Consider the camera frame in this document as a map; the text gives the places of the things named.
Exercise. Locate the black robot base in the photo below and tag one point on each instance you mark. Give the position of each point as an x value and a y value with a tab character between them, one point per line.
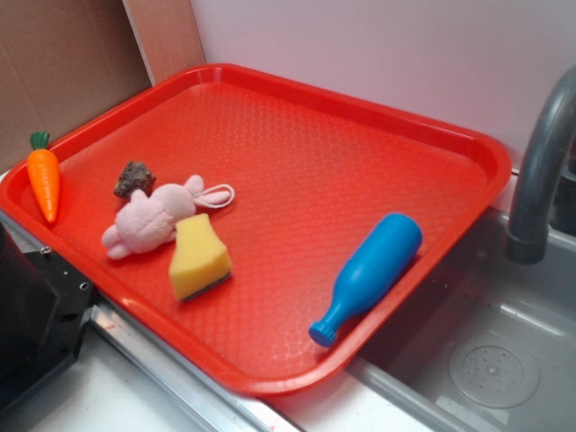
45	305

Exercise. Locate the orange toy carrot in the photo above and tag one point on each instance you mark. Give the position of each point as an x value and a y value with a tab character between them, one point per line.
44	175

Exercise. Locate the red plastic tray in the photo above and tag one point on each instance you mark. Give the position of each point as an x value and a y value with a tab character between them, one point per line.
313	173

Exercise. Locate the yellow sponge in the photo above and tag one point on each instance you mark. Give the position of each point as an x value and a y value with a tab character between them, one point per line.
201	260

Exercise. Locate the blue plastic bottle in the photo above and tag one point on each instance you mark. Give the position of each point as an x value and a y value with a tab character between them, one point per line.
369	274

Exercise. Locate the pink plush bunny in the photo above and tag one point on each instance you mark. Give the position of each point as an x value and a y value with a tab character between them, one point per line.
147	222

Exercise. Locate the brown rock piece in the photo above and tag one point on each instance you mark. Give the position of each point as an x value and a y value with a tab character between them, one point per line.
134	176

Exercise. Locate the grey sink basin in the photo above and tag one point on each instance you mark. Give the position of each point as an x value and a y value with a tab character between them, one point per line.
482	344

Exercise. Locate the grey faucet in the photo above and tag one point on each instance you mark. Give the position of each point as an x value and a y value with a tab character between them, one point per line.
544	196

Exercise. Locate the brown cardboard panel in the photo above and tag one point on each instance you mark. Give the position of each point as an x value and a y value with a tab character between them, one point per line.
62	64

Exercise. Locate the metal rail strip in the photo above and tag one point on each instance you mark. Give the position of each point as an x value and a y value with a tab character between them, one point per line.
126	379

